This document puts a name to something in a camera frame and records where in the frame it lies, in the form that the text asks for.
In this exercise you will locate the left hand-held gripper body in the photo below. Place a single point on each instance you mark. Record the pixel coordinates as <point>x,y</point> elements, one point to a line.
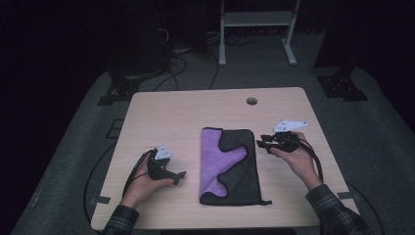
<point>158,168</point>

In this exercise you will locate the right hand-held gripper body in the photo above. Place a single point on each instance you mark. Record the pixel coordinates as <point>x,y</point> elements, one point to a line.
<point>287,142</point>

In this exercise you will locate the purple and grey towel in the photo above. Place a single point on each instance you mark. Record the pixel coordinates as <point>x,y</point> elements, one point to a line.
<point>243,176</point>

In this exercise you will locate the person's right hand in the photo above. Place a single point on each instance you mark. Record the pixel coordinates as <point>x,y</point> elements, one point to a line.
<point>301,161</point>

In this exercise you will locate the person's left hand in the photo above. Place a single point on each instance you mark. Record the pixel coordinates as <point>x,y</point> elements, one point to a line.
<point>142,187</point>

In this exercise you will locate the black floor tape outline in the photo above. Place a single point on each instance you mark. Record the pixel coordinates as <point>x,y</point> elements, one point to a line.
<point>115,129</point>

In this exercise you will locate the grey tape strip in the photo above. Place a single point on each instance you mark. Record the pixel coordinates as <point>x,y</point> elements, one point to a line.
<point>347,195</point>
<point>99,200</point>

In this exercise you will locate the black stand base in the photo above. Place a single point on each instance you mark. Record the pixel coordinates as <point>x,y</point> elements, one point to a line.
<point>125,88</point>
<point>342,86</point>

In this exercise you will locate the white metal stand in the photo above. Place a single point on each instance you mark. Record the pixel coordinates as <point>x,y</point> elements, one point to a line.
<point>257,19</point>

